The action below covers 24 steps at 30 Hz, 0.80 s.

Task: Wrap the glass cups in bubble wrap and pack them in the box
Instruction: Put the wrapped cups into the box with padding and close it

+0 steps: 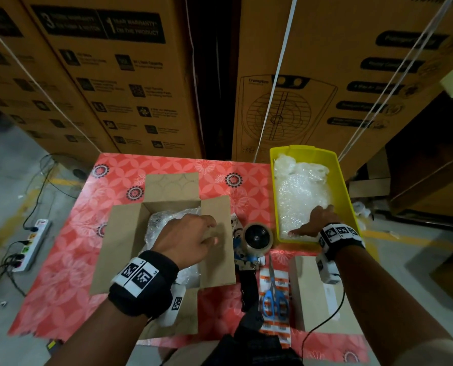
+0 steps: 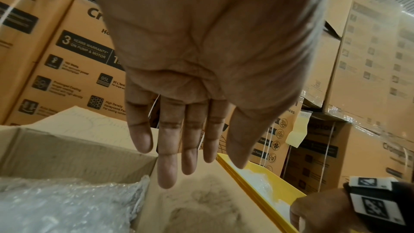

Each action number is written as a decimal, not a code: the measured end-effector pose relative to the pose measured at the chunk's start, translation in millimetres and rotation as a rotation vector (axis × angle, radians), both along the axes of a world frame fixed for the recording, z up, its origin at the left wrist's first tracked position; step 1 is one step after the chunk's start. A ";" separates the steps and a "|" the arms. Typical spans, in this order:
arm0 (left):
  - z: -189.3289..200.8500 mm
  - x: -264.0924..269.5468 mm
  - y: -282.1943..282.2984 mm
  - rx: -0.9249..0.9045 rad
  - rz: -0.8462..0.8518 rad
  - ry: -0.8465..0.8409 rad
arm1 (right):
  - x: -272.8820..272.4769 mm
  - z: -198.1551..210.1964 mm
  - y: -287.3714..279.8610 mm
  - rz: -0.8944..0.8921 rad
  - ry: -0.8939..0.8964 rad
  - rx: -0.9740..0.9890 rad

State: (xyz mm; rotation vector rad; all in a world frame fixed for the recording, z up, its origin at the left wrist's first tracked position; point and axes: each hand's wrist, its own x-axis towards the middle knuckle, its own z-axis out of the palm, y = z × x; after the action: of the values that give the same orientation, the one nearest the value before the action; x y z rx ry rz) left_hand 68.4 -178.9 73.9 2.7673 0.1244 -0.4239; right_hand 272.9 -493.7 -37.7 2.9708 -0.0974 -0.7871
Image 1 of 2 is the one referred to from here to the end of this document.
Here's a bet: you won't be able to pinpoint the person's left hand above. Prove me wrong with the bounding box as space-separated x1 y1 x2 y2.
152 215 218 270

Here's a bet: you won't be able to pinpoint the person's right hand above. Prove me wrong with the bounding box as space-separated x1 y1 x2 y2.
288 205 342 239

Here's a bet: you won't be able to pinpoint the bubble wrap sheet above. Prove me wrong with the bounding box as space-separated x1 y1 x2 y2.
143 207 205 288

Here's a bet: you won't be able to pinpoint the bubble wrap bundle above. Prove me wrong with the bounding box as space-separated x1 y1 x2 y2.
274 155 333 241

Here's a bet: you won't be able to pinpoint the tape dispenser with tape roll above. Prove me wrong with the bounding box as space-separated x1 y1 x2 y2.
233 222 275 313

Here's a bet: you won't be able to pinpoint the small cardboard box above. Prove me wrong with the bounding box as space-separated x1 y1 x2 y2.
89 173 237 340

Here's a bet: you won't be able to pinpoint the person's left forearm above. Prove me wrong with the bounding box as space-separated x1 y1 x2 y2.
47 297 170 366

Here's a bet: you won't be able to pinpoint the person's right forearm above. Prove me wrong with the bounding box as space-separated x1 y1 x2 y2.
335 243 453 366

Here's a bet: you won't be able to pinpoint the flat brown cardboard box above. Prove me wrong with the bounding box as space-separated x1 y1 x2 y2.
290 255 365 336

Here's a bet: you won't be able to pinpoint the person's dark clothing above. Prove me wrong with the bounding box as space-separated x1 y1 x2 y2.
202 310 304 366

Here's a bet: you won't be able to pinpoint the stack of Crompton cartons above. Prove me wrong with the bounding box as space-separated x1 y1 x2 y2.
0 0 453 180

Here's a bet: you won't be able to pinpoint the black wristband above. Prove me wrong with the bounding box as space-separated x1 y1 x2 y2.
108 250 180 318
316 222 367 261

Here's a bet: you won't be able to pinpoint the yellow plastic bin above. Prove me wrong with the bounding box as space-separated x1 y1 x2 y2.
269 144 362 250

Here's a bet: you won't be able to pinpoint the packaged blue scissors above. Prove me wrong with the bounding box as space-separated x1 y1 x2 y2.
258 263 293 349

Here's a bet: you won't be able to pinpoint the orange floral tablecloth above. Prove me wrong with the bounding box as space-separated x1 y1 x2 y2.
7 152 372 364

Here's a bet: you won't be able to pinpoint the white power strip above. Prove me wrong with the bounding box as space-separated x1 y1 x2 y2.
11 218 53 273

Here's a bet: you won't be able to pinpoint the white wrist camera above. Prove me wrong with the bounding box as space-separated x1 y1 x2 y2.
315 254 341 285
158 283 188 328

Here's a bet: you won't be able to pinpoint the wire-guard floor fan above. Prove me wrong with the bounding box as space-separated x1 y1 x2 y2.
39 152 92 200

